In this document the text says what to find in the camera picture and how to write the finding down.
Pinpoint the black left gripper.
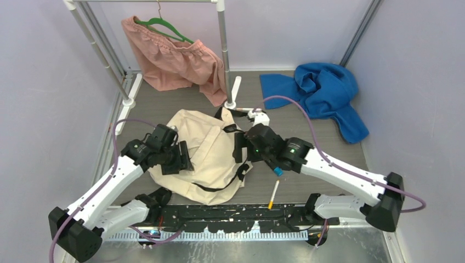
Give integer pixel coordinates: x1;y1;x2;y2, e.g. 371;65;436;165
158;141;193;175

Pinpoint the cream canvas backpack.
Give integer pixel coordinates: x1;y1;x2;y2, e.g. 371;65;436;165
148;107;253;205

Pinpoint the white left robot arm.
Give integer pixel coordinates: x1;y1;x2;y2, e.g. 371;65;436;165
48;124;193;262

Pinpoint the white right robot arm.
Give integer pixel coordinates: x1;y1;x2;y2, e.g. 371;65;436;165
237;108;405;232

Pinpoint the black blue highlighter marker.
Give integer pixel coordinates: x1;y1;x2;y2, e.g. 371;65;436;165
270;165;283;177

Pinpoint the white yellow pen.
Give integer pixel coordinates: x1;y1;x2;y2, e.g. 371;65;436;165
267;180;280;210

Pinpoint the blue cloth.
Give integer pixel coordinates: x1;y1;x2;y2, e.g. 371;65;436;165
259;62;369;144

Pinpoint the metal clothes rack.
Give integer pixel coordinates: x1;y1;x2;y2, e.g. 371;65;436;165
62;0;242;136

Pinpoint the pink garment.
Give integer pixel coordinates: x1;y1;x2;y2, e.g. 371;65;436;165
121;16;227;106

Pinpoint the metal corner pole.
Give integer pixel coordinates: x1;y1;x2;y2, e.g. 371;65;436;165
339;0;383;67

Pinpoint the green clothes hanger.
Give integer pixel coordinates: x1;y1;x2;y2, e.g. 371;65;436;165
134;0;194;44

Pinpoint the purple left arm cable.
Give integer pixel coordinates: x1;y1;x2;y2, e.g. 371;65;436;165
48;119;183;263

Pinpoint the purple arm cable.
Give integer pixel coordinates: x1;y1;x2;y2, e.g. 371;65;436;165
254;95;427;249
48;119;183;263

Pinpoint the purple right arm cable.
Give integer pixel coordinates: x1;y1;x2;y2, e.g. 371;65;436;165
254;95;427;249

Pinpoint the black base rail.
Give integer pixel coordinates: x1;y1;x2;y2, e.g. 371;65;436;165
133;204;324;233

